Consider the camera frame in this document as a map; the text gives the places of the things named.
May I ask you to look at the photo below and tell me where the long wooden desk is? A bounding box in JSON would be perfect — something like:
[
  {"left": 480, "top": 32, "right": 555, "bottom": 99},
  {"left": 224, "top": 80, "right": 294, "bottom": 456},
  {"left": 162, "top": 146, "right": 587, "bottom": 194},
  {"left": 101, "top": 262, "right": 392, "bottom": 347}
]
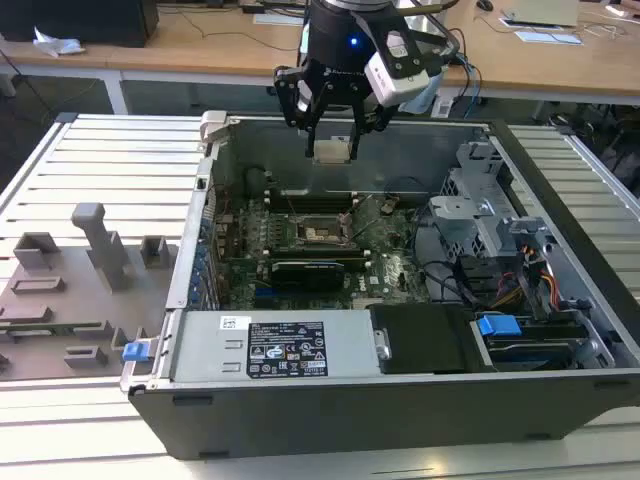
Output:
[{"left": 107, "top": 0, "right": 640, "bottom": 121}]

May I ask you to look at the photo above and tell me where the black office chair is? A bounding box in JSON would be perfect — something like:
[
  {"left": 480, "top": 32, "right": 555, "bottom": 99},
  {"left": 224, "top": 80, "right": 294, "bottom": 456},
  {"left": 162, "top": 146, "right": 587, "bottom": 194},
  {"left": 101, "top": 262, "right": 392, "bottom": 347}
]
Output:
[{"left": 547, "top": 107, "right": 640, "bottom": 166}]

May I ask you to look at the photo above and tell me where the black hard disk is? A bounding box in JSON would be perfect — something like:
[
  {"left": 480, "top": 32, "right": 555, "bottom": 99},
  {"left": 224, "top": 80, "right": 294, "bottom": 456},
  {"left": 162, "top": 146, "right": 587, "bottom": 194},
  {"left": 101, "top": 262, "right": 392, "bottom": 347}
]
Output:
[{"left": 487, "top": 338, "right": 577, "bottom": 370}]

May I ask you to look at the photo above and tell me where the blue cable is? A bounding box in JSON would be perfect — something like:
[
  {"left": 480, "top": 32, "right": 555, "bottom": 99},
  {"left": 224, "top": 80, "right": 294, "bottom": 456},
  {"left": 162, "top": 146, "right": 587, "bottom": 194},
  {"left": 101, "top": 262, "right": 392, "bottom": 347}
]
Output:
[{"left": 449, "top": 47, "right": 484, "bottom": 119}]

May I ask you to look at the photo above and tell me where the black graphics card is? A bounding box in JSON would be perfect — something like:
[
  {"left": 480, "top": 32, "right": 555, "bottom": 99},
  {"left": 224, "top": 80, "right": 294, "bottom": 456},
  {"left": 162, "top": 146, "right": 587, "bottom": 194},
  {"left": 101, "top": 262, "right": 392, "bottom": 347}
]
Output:
[{"left": 269, "top": 258, "right": 347, "bottom": 292}]

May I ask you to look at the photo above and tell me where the black plastic shroud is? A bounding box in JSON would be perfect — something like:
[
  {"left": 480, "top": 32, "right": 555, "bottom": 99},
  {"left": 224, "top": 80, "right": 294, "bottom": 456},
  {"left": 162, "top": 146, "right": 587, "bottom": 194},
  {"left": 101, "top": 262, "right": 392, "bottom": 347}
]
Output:
[{"left": 369, "top": 302, "right": 497, "bottom": 376}]

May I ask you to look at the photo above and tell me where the metal socket cover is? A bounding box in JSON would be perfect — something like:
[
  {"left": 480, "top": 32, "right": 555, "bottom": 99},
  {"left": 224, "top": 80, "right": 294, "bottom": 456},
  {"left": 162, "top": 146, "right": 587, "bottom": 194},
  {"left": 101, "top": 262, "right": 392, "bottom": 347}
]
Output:
[{"left": 341, "top": 195, "right": 385, "bottom": 240}]

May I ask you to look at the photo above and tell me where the small wooden desk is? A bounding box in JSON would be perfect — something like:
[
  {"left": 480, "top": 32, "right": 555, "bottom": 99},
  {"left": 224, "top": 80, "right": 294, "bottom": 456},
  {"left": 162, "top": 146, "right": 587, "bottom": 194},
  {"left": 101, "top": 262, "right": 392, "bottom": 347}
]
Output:
[{"left": 0, "top": 34, "right": 132, "bottom": 117}]

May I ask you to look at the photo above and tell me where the black computer box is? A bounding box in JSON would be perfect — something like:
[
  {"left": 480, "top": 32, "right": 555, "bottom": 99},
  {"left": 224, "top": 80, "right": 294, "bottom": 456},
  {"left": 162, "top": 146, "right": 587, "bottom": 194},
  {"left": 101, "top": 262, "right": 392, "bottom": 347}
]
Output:
[{"left": 0, "top": 0, "right": 160, "bottom": 49}]

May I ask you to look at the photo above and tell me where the silver metal drive cage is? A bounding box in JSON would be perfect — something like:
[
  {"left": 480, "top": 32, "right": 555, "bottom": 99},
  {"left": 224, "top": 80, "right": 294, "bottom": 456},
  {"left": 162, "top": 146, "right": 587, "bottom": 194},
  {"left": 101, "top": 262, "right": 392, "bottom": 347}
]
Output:
[{"left": 427, "top": 141, "right": 519, "bottom": 257}]

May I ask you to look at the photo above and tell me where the blue disk carrier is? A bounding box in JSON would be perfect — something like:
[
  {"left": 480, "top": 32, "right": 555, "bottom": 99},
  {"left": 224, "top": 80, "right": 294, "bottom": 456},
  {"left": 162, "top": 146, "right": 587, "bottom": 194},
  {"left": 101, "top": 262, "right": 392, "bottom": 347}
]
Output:
[{"left": 477, "top": 312, "right": 522, "bottom": 350}]

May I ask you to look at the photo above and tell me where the orange yellow wire bundle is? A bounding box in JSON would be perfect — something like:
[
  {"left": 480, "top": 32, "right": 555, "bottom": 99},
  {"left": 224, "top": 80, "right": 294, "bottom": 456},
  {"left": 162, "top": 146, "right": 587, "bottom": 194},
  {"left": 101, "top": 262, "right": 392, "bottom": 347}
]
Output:
[{"left": 492, "top": 242, "right": 559, "bottom": 309}]

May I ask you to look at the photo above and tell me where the crumpled white paper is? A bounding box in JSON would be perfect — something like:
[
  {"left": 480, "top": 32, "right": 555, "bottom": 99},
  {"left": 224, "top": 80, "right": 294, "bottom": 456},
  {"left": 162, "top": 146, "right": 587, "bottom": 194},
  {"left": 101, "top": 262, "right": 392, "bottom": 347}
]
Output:
[{"left": 32, "top": 25, "right": 85, "bottom": 56}]

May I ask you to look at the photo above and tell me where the black RAM slot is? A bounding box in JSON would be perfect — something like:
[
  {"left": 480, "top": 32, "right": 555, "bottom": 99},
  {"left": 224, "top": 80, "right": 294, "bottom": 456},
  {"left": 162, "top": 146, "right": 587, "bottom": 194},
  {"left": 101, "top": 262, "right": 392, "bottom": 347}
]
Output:
[
  {"left": 259, "top": 244, "right": 370, "bottom": 262},
  {"left": 267, "top": 189, "right": 359, "bottom": 212}
]

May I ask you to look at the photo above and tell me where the CPU socket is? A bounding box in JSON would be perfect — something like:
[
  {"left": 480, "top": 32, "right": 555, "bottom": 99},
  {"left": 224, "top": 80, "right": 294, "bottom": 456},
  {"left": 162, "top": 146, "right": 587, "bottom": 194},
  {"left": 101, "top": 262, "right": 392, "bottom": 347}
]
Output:
[{"left": 294, "top": 212, "right": 359, "bottom": 249}]

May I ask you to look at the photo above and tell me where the beige laptop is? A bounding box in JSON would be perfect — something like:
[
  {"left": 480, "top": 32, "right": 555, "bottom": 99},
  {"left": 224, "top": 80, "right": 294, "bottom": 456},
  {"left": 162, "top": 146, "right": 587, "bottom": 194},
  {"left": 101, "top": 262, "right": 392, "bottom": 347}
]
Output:
[{"left": 499, "top": 0, "right": 582, "bottom": 29}]

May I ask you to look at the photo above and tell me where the silver square CPU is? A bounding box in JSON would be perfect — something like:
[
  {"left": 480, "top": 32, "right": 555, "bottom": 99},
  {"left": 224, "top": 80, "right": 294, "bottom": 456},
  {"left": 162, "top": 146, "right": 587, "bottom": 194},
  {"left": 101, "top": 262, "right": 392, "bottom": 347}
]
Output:
[{"left": 313, "top": 139, "right": 352, "bottom": 165}]

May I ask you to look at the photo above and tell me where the white paper sheet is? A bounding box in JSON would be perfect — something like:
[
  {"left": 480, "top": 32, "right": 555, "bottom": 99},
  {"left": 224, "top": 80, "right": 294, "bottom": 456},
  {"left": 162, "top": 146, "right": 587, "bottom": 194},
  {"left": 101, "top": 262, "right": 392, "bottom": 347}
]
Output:
[{"left": 514, "top": 29, "right": 585, "bottom": 47}]

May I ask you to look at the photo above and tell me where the grey parts rack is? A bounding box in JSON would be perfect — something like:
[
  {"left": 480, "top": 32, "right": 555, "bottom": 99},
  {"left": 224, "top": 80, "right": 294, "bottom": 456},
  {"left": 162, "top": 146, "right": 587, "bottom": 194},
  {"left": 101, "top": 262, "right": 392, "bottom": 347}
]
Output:
[{"left": 0, "top": 202, "right": 181, "bottom": 382}]

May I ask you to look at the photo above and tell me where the green RAM stick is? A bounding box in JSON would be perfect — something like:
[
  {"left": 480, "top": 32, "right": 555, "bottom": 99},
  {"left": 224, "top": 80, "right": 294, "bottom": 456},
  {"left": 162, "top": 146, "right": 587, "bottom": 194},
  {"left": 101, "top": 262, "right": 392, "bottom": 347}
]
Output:
[{"left": 0, "top": 323, "right": 102, "bottom": 335}]

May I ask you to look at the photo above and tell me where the grey power supply unit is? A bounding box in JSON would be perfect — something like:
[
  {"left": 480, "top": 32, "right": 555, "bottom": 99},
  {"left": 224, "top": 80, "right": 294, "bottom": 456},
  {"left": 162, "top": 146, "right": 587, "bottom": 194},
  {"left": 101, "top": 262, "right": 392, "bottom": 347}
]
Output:
[{"left": 169, "top": 309, "right": 377, "bottom": 381}]

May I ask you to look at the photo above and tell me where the black open PC case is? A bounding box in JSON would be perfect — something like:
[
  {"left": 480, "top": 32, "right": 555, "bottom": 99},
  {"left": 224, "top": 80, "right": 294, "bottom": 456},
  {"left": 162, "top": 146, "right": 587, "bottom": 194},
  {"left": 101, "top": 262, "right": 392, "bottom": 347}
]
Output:
[{"left": 118, "top": 109, "right": 640, "bottom": 461}]

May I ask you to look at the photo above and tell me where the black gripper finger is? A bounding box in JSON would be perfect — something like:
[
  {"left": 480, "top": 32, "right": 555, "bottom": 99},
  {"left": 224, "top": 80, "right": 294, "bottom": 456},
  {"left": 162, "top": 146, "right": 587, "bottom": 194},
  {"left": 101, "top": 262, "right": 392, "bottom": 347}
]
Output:
[
  {"left": 348, "top": 92, "right": 397, "bottom": 161},
  {"left": 273, "top": 64, "right": 331, "bottom": 159}
]

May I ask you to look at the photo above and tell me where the silver disk bay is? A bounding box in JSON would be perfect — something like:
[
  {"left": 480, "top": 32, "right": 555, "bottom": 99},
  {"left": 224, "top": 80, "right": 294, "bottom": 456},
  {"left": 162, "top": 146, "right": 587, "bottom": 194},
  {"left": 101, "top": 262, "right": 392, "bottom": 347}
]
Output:
[{"left": 469, "top": 299, "right": 617, "bottom": 372}]

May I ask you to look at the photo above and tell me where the metal locking lever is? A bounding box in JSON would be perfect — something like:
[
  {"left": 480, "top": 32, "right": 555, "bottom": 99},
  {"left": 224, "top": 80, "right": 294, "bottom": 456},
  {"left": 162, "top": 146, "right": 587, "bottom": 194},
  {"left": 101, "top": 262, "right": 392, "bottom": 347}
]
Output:
[{"left": 300, "top": 236, "right": 358, "bottom": 247}]

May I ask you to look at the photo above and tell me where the green motherboard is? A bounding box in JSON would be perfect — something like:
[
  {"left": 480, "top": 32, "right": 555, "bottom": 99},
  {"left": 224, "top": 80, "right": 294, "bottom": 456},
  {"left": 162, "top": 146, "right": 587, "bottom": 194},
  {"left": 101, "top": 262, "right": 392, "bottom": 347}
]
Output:
[{"left": 214, "top": 192, "right": 432, "bottom": 311}]

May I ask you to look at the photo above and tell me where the black cable bundle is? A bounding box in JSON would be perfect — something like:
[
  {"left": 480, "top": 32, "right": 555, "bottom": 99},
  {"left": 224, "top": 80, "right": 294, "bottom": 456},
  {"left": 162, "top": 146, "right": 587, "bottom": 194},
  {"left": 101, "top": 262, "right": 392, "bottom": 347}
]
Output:
[{"left": 452, "top": 254, "right": 506, "bottom": 306}]

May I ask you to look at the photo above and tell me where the silver case hinge bracket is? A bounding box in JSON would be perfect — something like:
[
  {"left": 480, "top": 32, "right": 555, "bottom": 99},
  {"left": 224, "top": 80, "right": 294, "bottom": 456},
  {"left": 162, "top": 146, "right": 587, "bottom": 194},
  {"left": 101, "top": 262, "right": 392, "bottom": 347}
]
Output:
[{"left": 198, "top": 109, "right": 232, "bottom": 147}]

